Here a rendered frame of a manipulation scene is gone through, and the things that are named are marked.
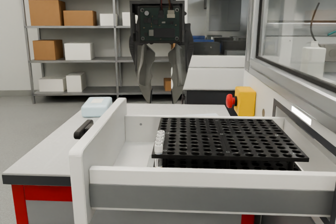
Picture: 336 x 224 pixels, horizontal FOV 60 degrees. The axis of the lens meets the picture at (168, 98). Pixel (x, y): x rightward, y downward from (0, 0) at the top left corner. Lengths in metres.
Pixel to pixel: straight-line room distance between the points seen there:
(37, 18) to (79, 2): 0.69
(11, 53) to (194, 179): 4.85
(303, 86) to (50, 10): 4.11
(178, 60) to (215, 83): 0.88
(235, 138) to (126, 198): 0.20
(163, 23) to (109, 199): 0.25
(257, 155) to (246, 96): 0.38
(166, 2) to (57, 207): 0.55
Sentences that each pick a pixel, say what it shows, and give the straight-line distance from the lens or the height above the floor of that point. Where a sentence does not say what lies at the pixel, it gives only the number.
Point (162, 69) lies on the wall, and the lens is 4.70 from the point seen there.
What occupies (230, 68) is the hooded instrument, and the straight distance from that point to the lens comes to 1.31.
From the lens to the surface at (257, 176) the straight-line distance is 0.41.
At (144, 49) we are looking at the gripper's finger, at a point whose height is 1.05.
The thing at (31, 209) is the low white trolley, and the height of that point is 0.66.
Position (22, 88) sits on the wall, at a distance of 5.17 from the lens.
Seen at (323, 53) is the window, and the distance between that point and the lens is 0.51.
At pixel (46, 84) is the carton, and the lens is 4.61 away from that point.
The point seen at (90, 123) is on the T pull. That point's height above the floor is 0.91.
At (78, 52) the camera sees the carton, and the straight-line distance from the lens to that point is 4.32.
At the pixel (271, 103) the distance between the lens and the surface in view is 0.68.
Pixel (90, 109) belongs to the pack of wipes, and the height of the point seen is 0.79.
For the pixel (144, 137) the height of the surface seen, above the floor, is 0.85.
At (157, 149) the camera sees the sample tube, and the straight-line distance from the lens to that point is 0.43.
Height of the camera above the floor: 1.08
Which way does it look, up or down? 14 degrees down
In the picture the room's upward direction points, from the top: straight up
